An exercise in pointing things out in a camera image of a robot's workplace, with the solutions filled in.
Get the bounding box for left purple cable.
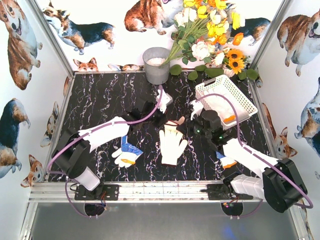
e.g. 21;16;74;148
46;84;164;176

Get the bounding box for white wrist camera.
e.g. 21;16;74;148
156;89;173;114
190;99;204;121

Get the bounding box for grey metal bucket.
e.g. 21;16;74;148
142;47;170;85

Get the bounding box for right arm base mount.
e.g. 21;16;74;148
200;184;254;200

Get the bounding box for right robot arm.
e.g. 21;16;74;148
177;110;308;213

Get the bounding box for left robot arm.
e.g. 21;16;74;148
48;99;167;192

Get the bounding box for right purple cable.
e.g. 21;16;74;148
195;93;314;210

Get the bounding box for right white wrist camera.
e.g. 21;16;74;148
190;99;204;121

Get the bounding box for cream rubber glove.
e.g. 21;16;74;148
164;116;185;131
159;127;188;166

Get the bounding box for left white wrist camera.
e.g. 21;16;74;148
156;89;173;114

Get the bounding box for white plastic storage basket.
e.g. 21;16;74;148
195;74;258;130

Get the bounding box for purple cable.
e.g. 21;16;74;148
46;84;164;176
195;93;314;210

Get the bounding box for blue dotted glove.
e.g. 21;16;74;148
216;151;237;169
111;135;143;168

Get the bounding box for artificial flower bouquet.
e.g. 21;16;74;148
160;0;262;80

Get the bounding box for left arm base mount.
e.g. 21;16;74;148
74;183;120;201

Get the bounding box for aluminium front rail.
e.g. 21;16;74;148
28;181;298;204

